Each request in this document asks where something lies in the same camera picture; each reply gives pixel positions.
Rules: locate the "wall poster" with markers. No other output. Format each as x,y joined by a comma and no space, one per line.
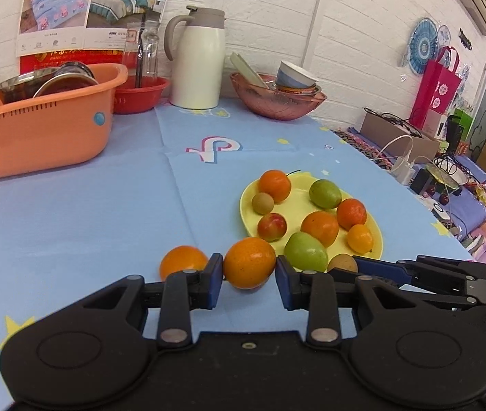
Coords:
76,8

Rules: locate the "small orange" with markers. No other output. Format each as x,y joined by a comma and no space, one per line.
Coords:
180,259

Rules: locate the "blue round paper fan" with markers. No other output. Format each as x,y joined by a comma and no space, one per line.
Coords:
422,47

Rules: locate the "yellow plastic plate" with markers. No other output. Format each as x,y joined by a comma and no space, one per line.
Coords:
296,205

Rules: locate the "white thermos jug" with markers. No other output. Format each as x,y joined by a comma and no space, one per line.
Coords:
198,68

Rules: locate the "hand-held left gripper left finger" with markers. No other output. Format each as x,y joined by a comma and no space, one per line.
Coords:
215,280

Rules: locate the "pink glass bowl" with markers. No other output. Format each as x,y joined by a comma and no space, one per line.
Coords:
277,102

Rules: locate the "red plastic basket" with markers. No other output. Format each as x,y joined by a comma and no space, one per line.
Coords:
138,96

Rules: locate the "small black device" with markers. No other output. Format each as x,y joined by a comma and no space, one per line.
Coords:
421,182

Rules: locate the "orange with dark stem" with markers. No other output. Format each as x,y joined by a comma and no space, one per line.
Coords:
274,185

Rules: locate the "red apple front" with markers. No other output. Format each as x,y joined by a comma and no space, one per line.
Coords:
272,226

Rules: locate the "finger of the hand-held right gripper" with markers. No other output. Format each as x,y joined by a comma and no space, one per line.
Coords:
375,267
457,265

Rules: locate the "blue and white bowl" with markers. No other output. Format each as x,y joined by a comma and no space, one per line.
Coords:
296,75

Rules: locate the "cardboard box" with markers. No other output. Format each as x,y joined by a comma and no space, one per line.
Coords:
397,135

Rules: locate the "small yellow-orange citrus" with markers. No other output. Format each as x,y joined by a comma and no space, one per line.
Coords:
360,238

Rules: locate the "orange plastic basket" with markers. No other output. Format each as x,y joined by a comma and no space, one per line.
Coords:
41,141

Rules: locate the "blue printed tablecloth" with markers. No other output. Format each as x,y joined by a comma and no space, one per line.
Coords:
76,222

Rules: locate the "large oval orange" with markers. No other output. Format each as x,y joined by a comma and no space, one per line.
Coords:
249,262

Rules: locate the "black speaker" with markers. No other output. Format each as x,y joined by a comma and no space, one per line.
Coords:
454,135

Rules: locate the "white charger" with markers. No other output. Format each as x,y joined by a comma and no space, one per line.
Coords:
403,171

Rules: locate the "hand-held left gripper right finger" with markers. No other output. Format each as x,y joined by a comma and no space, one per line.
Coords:
283,282

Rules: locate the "round orange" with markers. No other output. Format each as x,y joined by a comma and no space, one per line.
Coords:
351,213
320,227

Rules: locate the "steel bowl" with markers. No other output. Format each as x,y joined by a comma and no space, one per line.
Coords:
16,90
69,79

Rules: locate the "small brown round fruit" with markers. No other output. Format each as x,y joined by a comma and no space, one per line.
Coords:
263,202
341,262

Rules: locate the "pink gift bag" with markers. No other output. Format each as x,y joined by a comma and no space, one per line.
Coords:
435,85

